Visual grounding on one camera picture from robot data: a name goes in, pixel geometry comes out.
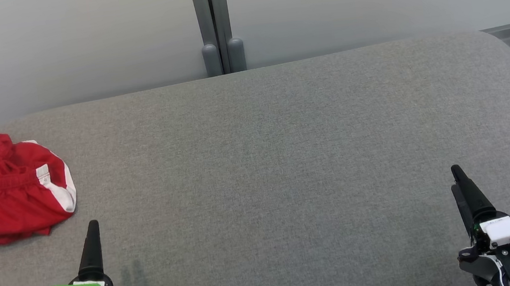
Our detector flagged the grey fabric sofa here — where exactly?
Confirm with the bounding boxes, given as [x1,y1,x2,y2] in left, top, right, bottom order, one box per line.
[0,26,510,286]

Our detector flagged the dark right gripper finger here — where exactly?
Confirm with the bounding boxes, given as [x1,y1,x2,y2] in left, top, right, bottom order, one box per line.
[450,161,498,226]
[450,182,477,238]

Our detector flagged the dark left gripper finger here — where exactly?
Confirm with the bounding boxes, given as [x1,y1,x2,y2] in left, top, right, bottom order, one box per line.
[73,220,107,281]

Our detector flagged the grey metal window post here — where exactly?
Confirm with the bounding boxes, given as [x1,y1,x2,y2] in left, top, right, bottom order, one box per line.
[208,0,236,74]
[189,0,224,79]

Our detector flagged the red shorts with white stripes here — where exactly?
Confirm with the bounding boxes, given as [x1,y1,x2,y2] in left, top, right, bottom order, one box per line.
[0,135,82,245]

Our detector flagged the grey post foot cylinder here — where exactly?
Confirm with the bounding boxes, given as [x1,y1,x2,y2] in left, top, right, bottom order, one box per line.
[201,43,223,78]
[227,37,248,73]

